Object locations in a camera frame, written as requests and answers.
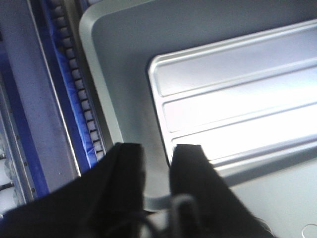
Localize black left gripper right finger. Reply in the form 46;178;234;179
170;144;273;238

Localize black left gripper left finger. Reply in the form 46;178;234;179
0;143;145;238

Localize silver metal tray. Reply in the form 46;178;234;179
148;20;317;184

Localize far right roller track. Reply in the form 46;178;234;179
43;0;106;167

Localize grey plastic tote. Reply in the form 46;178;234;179
79;0;317;238

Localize stainless steel rack frame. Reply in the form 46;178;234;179
0;0;82;206

